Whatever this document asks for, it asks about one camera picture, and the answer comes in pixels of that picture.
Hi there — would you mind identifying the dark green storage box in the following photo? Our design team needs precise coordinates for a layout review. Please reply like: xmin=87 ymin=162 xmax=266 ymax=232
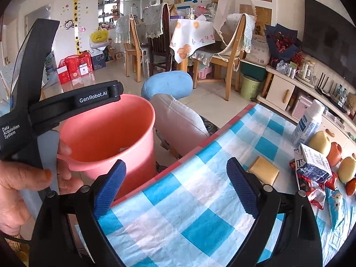
xmin=241 ymin=61 xmax=269 ymax=81

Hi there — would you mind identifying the yellow shopping bag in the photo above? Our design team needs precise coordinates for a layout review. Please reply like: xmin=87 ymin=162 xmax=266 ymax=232
xmin=90 ymin=28 xmax=109 ymax=43

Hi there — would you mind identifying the large yellow pear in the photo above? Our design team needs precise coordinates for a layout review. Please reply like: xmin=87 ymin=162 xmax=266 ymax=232
xmin=337 ymin=156 xmax=356 ymax=183

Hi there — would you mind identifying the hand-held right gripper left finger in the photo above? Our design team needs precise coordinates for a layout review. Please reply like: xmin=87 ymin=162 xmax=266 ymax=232
xmin=29 ymin=159 xmax=127 ymax=267

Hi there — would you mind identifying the light wooden chair lace cover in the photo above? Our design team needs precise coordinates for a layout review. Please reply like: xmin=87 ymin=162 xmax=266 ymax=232
xmin=115 ymin=14 xmax=146 ymax=82

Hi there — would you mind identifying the red milk tea packet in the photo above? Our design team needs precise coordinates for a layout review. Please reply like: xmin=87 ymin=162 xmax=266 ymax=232
xmin=296 ymin=172 xmax=339 ymax=192

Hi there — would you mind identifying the white orange-print table cloth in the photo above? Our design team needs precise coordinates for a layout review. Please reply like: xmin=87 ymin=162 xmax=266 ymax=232
xmin=170 ymin=17 xmax=216 ymax=64

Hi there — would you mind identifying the white printed sack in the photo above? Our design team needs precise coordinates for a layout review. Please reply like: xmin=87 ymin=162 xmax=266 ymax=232
xmin=245 ymin=35 xmax=271 ymax=67

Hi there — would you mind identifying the dark wooden chair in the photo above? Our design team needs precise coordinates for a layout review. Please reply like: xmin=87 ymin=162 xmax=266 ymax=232
xmin=143 ymin=2 xmax=175 ymax=78

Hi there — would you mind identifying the small yellow pear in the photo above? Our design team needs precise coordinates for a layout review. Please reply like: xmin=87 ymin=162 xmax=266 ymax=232
xmin=307 ymin=131 xmax=332 ymax=157

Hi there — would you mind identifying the cream tv cabinet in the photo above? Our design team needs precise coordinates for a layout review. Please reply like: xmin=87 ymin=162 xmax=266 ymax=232
xmin=256 ymin=64 xmax=356 ymax=145

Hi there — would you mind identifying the giraffe height chart sticker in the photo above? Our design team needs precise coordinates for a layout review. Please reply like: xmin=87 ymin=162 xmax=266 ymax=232
xmin=69 ymin=0 xmax=85 ymax=56

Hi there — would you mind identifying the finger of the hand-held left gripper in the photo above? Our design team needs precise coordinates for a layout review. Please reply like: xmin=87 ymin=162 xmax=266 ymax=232
xmin=10 ymin=18 xmax=61 ymax=112

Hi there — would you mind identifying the yellow flat packet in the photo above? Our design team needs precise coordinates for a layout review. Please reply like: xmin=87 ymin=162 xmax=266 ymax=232
xmin=247 ymin=156 xmax=279 ymax=186

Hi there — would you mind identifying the crumpled red silver packet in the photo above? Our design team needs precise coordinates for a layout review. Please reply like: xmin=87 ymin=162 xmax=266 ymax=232
xmin=307 ymin=188 xmax=326 ymax=211

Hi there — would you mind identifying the dark blue paper bag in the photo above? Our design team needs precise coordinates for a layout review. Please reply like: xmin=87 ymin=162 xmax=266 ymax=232
xmin=93 ymin=53 xmax=107 ymax=70

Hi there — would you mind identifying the cream apron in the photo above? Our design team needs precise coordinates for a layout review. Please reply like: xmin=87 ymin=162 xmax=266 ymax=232
xmin=213 ymin=0 xmax=258 ymax=71

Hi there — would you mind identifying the black television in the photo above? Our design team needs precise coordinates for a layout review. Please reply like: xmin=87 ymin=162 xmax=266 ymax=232
xmin=302 ymin=0 xmax=356 ymax=81

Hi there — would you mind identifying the orange with green leaf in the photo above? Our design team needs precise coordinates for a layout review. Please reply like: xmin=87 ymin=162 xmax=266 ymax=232
xmin=345 ymin=178 xmax=356 ymax=196

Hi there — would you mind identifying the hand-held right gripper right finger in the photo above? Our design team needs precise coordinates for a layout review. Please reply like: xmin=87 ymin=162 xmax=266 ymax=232
xmin=226 ymin=157 xmax=323 ymax=267

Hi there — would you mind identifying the pink plastic bin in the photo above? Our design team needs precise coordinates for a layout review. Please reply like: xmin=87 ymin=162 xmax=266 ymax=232
xmin=57 ymin=94 xmax=157 ymax=201

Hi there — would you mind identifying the red gift box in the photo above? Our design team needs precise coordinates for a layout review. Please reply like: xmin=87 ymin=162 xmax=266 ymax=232
xmin=57 ymin=53 xmax=93 ymax=85

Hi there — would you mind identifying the white glass electric kettle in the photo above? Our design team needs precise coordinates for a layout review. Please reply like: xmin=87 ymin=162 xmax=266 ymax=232
xmin=296 ymin=61 xmax=316 ymax=83

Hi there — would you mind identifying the black wifi router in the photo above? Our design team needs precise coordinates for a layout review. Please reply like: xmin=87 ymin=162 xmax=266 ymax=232
xmin=316 ymin=72 xmax=338 ymax=98

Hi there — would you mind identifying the blue white carton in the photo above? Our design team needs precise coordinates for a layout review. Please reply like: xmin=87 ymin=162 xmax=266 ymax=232
xmin=294 ymin=143 xmax=333 ymax=184

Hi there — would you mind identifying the light wooden chair cream cushion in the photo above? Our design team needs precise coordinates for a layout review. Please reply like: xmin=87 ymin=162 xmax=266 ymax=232
xmin=192 ymin=12 xmax=255 ymax=102

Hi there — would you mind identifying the red apple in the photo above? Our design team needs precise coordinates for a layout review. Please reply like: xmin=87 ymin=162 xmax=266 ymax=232
xmin=326 ymin=142 xmax=343 ymax=168

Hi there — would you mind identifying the person's left hand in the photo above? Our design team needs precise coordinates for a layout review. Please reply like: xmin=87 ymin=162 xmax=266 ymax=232
xmin=0 ymin=140 xmax=84 ymax=237

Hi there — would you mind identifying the blue round cushion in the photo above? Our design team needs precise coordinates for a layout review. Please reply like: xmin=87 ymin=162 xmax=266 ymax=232
xmin=141 ymin=71 xmax=194 ymax=101

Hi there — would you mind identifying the pale green bucket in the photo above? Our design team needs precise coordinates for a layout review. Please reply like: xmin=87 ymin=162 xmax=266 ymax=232
xmin=241 ymin=75 xmax=262 ymax=101

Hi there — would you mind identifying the dark blue wrapped bouquet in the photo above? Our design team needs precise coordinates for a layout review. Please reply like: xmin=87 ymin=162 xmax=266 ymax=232
xmin=264 ymin=24 xmax=302 ymax=68

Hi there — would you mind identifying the grey white pillow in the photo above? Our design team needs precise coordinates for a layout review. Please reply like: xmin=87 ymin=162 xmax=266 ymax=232
xmin=150 ymin=93 xmax=210 ymax=159

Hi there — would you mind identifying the blue white checkered tablecloth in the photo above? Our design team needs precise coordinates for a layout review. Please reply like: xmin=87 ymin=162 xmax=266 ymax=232
xmin=75 ymin=103 xmax=352 ymax=267

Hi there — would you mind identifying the pink plastic stool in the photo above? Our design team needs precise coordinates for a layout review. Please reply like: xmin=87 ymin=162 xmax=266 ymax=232
xmin=197 ymin=65 xmax=213 ymax=79

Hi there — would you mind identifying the white blue milk bottle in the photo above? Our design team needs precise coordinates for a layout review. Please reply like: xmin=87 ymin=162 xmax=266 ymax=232
xmin=291 ymin=99 xmax=325 ymax=148

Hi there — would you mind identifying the light blue cartoon packet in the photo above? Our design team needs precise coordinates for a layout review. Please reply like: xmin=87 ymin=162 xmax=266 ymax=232
xmin=328 ymin=190 xmax=346 ymax=229

